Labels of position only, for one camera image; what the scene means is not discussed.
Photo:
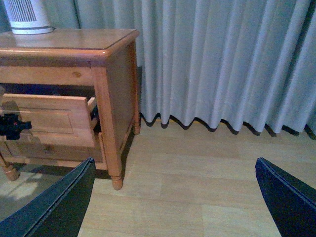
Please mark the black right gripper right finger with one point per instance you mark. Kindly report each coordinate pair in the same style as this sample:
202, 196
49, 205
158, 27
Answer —
291, 202

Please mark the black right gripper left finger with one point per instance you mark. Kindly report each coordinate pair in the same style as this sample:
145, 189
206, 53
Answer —
58, 211

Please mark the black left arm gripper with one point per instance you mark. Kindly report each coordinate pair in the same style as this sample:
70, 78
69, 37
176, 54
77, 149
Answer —
11, 126

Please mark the wooden drawer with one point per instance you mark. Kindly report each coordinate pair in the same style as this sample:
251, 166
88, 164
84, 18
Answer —
56, 120
55, 155

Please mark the wooden nightstand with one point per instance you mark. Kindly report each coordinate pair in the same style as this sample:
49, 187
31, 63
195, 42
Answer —
99, 63

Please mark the white tower air purifier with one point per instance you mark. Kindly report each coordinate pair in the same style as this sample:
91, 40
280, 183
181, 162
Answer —
27, 17

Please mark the light grey curtain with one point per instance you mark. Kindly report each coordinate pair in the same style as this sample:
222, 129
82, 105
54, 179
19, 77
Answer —
242, 61

